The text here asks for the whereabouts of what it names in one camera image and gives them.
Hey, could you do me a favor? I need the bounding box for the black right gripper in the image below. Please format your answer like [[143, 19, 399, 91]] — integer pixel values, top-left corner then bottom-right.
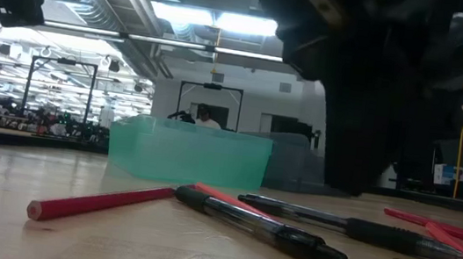
[[236, 0, 463, 209]]

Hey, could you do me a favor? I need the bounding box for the black ballpoint pen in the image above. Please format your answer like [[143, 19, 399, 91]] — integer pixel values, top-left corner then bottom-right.
[[167, 183, 357, 259], [233, 191, 463, 259]]

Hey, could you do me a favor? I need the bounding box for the grey translucent plastic bin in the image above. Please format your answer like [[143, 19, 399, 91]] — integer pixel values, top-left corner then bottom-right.
[[234, 126, 346, 199]]

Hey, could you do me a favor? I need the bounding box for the white and blue box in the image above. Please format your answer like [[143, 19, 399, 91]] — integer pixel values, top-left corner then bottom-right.
[[431, 162, 463, 190]]

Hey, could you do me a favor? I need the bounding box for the person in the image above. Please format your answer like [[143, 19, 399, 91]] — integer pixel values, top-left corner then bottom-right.
[[193, 101, 226, 131]]

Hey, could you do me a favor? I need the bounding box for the long ceiling light strip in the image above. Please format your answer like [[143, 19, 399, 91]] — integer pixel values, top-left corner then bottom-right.
[[0, 11, 286, 64]]

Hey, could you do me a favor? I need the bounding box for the teal translucent plastic bin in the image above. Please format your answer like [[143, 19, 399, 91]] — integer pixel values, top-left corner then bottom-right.
[[104, 110, 276, 196]]

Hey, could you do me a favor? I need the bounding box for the wide black gantry frame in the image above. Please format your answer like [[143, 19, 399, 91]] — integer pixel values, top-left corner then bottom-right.
[[18, 54, 100, 127]]

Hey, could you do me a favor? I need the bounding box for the narrow black gantry frame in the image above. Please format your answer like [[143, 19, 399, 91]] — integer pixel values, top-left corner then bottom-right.
[[174, 79, 245, 134]]

